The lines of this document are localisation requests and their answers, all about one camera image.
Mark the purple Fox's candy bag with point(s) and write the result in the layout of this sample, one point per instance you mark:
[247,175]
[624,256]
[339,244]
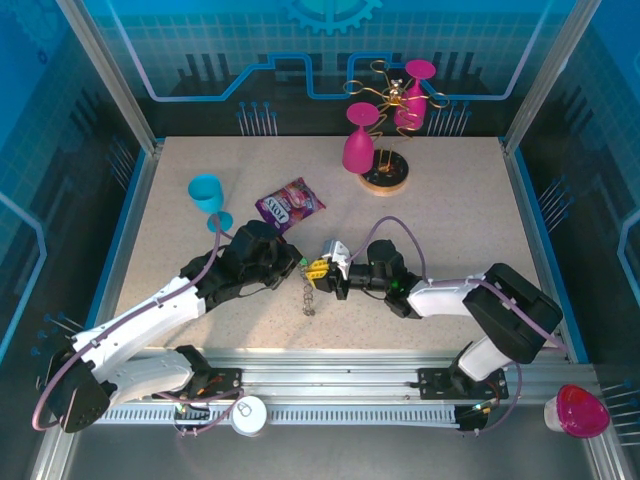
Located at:
[290,205]

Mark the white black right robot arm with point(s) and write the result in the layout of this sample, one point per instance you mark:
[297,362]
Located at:
[440,300]

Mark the blue plastic wine glass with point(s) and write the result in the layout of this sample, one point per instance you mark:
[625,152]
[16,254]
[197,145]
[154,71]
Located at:
[206,192]

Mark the pink plastic wine glass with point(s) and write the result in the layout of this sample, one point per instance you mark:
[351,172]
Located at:
[357,147]
[412,102]

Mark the white cup with pink lid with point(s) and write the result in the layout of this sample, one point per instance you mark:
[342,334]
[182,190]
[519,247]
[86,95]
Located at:
[580,412]

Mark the aluminium frame post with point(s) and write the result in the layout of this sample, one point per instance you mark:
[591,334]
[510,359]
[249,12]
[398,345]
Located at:
[545,75]
[110,75]

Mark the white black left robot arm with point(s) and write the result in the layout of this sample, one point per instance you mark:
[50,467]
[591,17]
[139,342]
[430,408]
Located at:
[145,312]

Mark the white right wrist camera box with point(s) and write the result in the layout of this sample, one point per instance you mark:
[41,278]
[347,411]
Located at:
[336,252]

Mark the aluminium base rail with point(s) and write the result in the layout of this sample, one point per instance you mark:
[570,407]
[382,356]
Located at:
[325,375]

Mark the white tin can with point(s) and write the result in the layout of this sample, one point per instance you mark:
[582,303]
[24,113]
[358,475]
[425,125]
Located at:
[248,415]

